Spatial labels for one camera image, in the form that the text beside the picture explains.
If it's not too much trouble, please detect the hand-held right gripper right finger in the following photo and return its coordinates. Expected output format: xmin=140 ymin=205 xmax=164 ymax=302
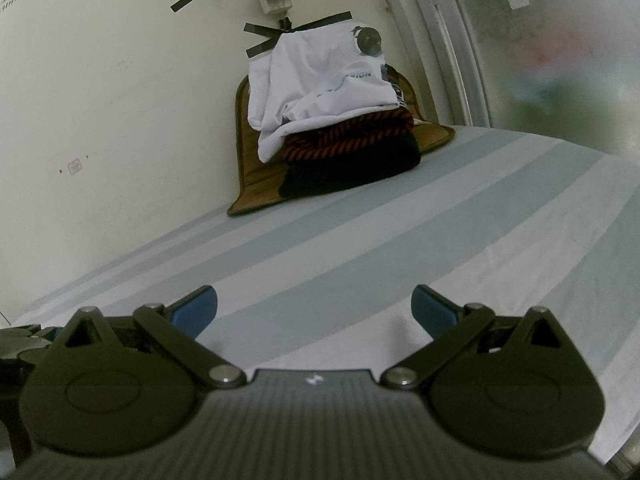
xmin=381 ymin=284 xmax=583 ymax=390

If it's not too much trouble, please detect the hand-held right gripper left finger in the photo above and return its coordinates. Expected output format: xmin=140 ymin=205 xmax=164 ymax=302
xmin=42 ymin=285 xmax=247 ymax=390

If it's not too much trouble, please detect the white t-shirt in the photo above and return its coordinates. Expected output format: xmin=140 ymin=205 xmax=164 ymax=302
xmin=247 ymin=25 xmax=401 ymax=163

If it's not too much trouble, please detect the brown quilted cushion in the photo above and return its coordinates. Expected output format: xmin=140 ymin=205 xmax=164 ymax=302
xmin=227 ymin=62 xmax=457 ymax=217

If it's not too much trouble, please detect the patterned dark red sweater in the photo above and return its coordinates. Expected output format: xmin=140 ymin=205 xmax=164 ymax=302
xmin=277 ymin=132 xmax=421 ymax=198

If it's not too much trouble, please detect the frosted window glass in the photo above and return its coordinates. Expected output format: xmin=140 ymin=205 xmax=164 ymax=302
xmin=440 ymin=0 xmax=640 ymax=161

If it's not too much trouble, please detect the white window frame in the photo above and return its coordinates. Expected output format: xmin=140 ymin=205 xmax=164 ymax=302
xmin=370 ymin=0 xmax=496 ymax=128

